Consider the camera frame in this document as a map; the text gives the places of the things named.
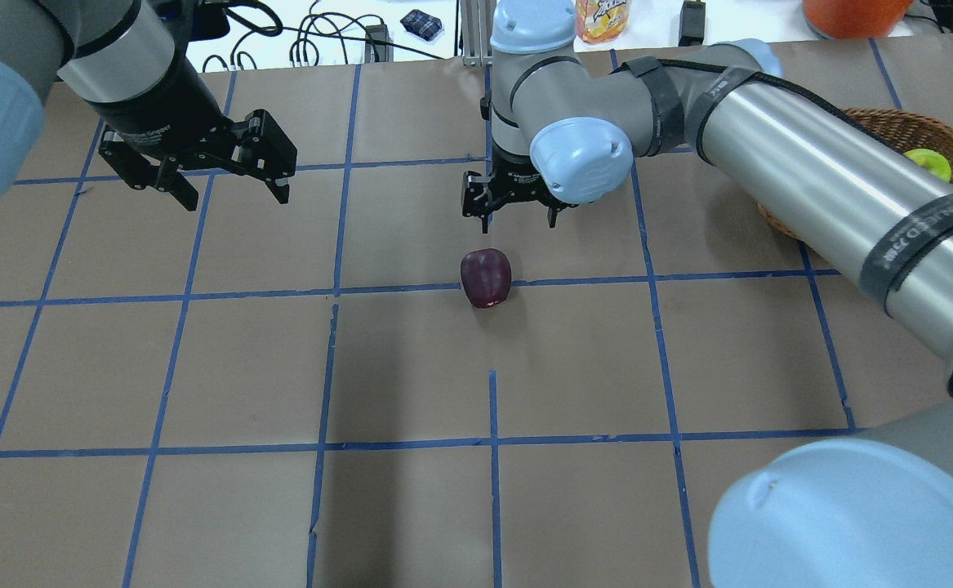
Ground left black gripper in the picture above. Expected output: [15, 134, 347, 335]
[98, 86, 298, 212]

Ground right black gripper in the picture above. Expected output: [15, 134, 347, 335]
[461, 150, 578, 234]

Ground dark red apple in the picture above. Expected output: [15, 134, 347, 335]
[460, 248, 513, 310]

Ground green apple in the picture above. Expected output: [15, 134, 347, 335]
[904, 148, 953, 183]

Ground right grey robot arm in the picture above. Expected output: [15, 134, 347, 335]
[462, 1, 953, 587]

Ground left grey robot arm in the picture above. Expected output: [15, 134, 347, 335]
[0, 1, 297, 211]

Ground brown wicker basket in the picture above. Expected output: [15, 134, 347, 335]
[712, 101, 953, 265]

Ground orange juice bottle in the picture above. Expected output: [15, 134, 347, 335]
[576, 0, 630, 44]

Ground black power adapter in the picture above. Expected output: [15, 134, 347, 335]
[677, 0, 706, 47]

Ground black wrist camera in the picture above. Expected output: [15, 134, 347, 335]
[149, 1, 230, 45]

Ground aluminium frame post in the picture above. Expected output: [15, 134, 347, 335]
[455, 0, 497, 67]

